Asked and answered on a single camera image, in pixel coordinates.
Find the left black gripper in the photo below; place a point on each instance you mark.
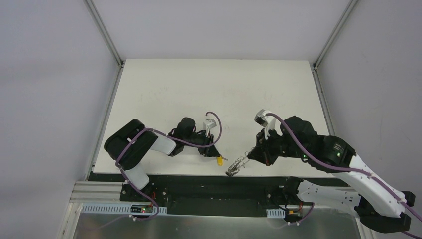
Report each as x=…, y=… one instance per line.
x=204, y=148

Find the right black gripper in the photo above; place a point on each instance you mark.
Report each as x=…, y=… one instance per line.
x=262, y=148

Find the yellow tagged key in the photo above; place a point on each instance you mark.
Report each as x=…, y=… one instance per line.
x=221, y=160

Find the metal disc keyring holder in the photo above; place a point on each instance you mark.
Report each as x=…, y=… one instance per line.
x=237, y=166

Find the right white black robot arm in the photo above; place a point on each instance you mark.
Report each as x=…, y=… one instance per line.
x=375, y=203

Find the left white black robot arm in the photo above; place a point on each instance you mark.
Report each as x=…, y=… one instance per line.
x=130, y=144

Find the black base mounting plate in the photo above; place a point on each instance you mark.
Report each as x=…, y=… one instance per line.
x=211, y=195

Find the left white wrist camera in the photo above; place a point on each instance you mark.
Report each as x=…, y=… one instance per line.
x=209, y=124

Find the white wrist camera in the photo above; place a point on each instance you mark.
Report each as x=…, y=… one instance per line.
x=209, y=124
x=268, y=122

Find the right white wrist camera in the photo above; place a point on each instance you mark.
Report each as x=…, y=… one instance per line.
x=268, y=122

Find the right white cable duct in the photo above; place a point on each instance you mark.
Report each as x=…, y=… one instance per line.
x=275, y=213

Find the white cable duct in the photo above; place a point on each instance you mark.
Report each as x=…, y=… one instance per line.
x=275, y=213
x=122, y=209

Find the left white cable duct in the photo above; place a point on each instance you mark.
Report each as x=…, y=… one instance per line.
x=122, y=209

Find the aluminium frame rail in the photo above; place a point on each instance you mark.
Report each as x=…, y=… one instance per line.
x=96, y=192

